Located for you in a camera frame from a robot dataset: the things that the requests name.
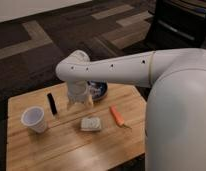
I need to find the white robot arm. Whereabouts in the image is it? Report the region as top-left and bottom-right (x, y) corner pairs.
(55, 48), (206, 171)

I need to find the orange carrot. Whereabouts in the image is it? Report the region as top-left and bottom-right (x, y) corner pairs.
(109, 106), (127, 127)

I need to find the black cabinet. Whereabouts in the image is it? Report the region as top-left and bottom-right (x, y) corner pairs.
(145, 0), (206, 50)

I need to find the dark blue bowl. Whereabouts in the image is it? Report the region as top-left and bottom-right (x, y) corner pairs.
(88, 81), (108, 101)

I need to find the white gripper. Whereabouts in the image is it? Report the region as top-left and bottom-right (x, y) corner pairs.
(67, 81), (94, 110)

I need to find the white plastic cup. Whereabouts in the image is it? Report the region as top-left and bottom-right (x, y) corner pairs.
(21, 106), (47, 133)

